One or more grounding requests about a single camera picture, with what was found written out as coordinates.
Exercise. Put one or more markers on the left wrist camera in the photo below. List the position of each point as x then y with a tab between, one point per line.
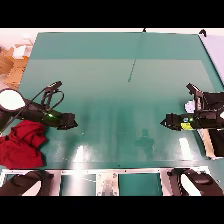
53	86

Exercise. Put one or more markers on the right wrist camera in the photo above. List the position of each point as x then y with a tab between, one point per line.
195	91

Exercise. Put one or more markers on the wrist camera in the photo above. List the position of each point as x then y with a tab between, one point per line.
195	91
53	86

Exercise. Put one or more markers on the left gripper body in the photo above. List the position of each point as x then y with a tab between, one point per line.
66	121

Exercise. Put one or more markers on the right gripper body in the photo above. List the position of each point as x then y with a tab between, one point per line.
171	121

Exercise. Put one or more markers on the silver frame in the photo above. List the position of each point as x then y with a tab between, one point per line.
108	183

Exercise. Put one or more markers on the red T-shirt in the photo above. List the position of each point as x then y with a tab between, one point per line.
21	146

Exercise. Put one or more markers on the white patterned garment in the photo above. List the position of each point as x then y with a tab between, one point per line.
189	107

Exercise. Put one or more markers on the black garment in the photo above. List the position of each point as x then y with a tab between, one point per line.
216	98

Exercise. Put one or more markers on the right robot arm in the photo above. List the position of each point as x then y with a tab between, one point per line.
203	120

